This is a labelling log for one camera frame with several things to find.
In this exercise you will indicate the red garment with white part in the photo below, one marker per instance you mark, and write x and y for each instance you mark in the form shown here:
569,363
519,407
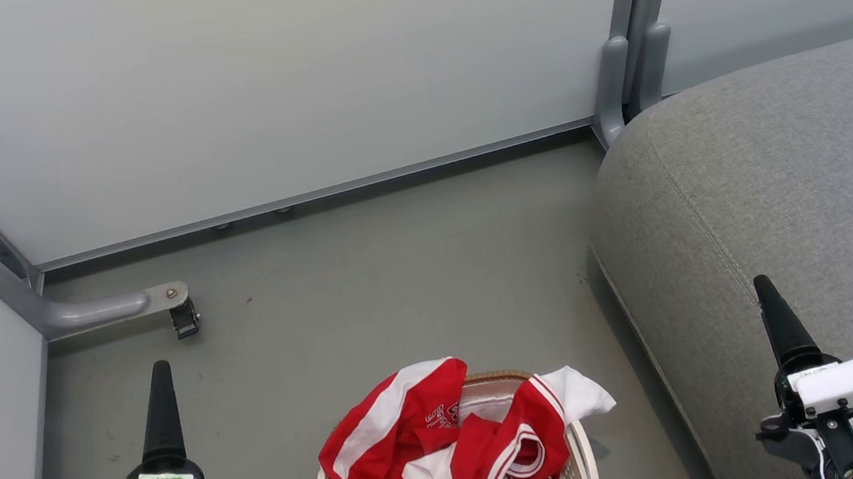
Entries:
372,470

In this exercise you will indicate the red shorts with striped trim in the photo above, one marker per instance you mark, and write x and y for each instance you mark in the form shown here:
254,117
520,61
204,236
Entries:
491,451

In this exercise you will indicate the grey fabric sofa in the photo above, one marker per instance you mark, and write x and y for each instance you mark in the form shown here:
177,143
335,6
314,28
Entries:
788,174

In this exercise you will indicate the black caster wheel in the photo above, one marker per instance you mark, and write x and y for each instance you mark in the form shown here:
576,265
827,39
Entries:
185,318

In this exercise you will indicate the long grey partition foot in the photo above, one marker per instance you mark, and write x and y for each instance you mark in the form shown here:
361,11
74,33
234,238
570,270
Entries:
81,312

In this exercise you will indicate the beige plastic laundry basket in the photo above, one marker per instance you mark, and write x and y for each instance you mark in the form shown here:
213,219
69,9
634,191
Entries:
581,464

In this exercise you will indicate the short grey partition foot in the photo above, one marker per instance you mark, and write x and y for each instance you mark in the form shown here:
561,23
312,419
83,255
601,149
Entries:
656,65
610,90

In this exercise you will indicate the wide grey partition panel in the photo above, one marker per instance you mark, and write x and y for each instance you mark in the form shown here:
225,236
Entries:
257,90

